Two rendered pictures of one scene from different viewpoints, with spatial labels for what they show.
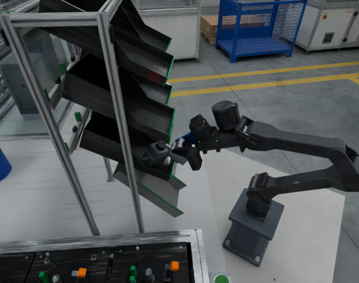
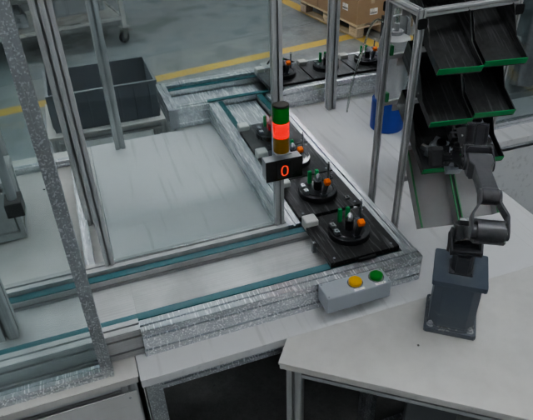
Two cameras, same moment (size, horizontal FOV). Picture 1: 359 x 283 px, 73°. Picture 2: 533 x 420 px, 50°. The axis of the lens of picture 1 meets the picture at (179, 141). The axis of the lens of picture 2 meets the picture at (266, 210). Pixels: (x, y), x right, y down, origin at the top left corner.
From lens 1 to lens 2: 138 cm
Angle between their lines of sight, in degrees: 58
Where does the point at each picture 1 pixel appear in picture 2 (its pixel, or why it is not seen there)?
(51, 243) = (343, 175)
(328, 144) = (485, 186)
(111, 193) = not seen: hidden behind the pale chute
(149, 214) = (422, 234)
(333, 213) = not seen: outside the picture
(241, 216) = (443, 257)
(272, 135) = (475, 162)
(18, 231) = (346, 166)
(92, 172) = not seen: hidden behind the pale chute
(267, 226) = (445, 276)
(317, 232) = (520, 393)
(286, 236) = (486, 357)
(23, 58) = (386, 21)
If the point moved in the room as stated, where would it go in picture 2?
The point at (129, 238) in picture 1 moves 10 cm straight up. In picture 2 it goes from (376, 212) to (379, 188)
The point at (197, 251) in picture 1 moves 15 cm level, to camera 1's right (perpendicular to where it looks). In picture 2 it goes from (396, 258) to (419, 290)
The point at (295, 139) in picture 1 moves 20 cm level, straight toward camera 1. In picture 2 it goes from (480, 172) to (396, 163)
